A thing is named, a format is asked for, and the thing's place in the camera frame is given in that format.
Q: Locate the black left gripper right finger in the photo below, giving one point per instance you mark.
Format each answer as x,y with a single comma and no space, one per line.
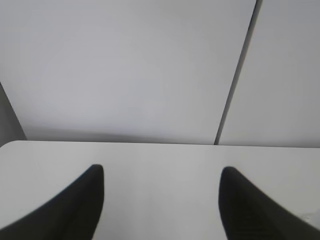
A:
247,213

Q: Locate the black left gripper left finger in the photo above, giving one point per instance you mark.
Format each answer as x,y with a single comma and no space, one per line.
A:
73,214

